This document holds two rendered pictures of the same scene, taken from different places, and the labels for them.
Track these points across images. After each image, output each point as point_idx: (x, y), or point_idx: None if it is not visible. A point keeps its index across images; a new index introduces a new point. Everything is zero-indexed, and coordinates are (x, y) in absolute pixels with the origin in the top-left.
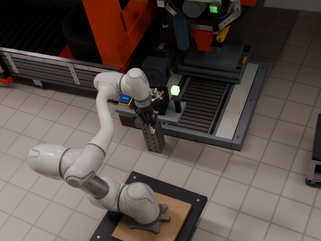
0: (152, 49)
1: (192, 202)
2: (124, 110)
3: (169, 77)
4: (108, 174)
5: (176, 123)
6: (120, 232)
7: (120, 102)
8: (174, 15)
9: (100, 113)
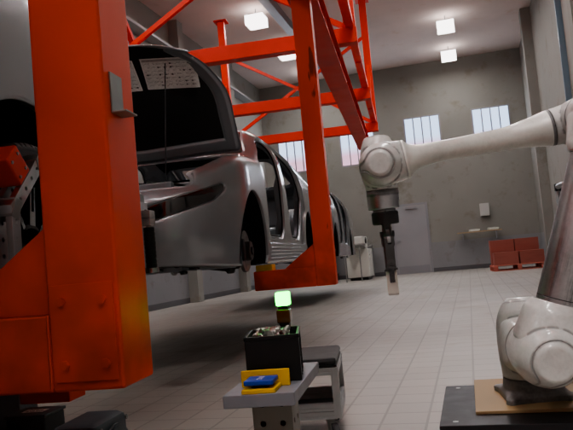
0: (45, 415)
1: (465, 389)
2: (297, 386)
3: None
4: None
5: (318, 365)
6: None
7: (273, 382)
8: None
9: (472, 135)
